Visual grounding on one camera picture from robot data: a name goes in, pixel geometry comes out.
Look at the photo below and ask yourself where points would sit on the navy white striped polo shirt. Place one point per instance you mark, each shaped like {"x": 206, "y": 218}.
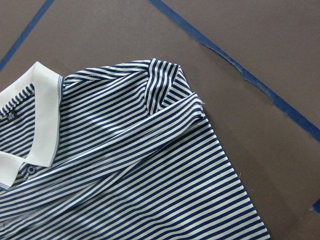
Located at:
{"x": 121, "y": 152}

